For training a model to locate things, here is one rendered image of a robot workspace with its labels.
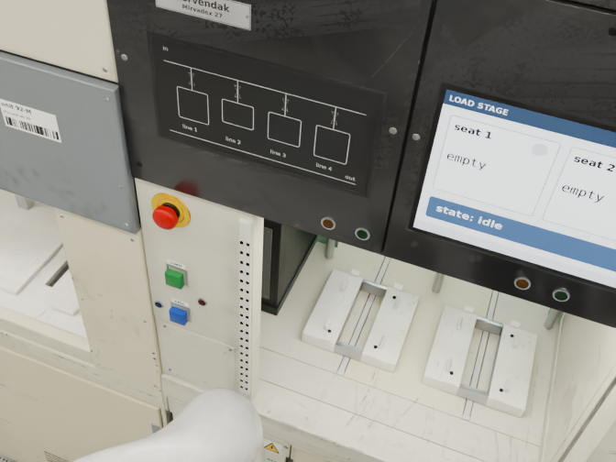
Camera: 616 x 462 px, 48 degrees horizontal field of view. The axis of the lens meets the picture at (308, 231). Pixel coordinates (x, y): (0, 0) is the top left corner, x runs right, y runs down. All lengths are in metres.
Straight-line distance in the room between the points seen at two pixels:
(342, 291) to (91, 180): 0.69
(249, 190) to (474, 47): 0.38
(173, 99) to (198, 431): 0.45
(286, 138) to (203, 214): 0.23
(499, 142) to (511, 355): 0.82
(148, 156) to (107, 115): 0.08
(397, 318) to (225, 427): 0.90
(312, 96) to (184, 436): 0.42
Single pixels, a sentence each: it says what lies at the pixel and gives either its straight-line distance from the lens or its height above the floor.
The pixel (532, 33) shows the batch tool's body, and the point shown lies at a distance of 0.74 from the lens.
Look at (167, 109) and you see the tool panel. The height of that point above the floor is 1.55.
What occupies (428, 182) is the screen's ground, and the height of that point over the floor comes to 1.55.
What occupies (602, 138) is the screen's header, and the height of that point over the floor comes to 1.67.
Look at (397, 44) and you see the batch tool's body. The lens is 0.77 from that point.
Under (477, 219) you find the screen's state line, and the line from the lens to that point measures 0.88.
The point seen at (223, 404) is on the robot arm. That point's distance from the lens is 0.71.
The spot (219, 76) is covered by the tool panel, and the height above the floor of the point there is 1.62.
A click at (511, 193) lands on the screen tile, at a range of 0.85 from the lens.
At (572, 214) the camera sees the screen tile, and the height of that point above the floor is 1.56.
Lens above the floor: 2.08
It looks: 44 degrees down
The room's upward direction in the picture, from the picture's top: 5 degrees clockwise
